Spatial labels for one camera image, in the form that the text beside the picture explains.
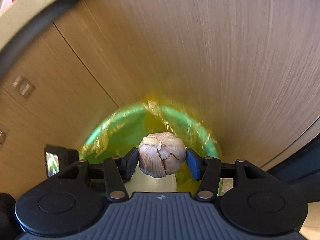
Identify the green trash bin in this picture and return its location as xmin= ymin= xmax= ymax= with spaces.
xmin=84 ymin=103 xmax=220 ymax=196

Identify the garlic bulb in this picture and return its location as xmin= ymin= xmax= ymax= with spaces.
xmin=138 ymin=132 xmax=187 ymax=178

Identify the wooden cabinet door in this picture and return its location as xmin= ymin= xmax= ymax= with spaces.
xmin=1 ymin=0 xmax=319 ymax=197

